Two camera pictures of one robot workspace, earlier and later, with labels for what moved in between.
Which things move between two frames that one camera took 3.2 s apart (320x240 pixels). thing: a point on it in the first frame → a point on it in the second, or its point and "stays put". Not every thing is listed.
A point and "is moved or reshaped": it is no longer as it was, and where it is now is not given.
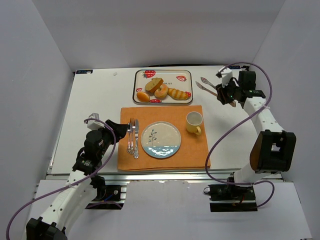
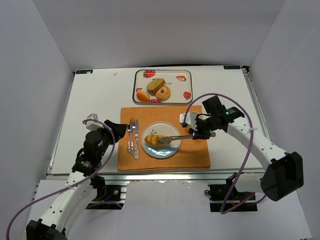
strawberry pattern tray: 179,79 stays put
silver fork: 132,125 stays put
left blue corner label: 84,71 stays put
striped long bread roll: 177,94 → 153,139
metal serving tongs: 233,103 → 167,139
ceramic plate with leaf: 160,139 stays put
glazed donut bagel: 161,93 is moved or reshaped
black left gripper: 116,129 stays put
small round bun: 143,97 stays put
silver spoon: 128,149 stays put
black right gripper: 224,94 → 200,128
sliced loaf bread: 154,84 stays put
